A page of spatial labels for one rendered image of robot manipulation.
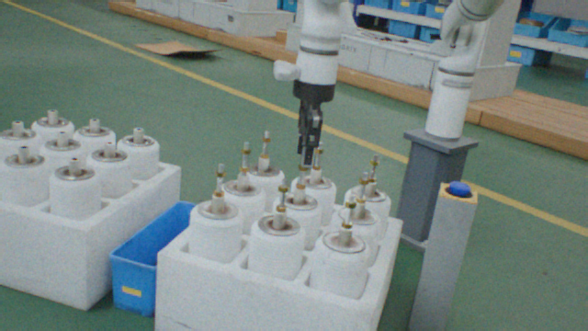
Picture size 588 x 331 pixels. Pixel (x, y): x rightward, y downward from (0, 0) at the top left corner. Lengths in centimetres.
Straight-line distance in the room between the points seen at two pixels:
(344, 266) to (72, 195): 53
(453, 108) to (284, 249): 68
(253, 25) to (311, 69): 351
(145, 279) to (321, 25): 57
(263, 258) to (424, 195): 65
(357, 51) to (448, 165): 216
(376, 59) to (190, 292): 263
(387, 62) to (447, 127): 198
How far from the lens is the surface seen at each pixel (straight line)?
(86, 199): 115
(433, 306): 118
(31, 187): 121
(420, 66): 329
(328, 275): 95
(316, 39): 97
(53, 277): 120
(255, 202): 110
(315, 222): 108
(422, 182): 151
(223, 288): 100
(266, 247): 96
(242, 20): 440
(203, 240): 101
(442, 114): 147
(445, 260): 113
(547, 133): 290
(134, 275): 113
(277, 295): 96
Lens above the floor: 69
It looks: 21 degrees down
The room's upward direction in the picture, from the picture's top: 7 degrees clockwise
